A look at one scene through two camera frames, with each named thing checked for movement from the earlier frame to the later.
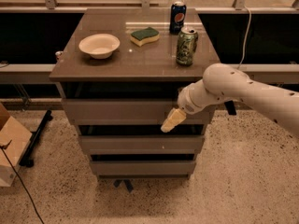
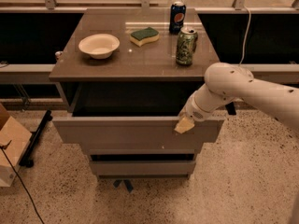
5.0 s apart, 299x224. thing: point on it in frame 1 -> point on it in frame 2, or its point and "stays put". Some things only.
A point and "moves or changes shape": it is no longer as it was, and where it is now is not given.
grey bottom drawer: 143,167 stays put
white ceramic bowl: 99,46 stays put
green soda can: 186,46 stays put
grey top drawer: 131,112 moves or changes shape
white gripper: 186,103 -> 192,112
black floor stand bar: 26,158 stays put
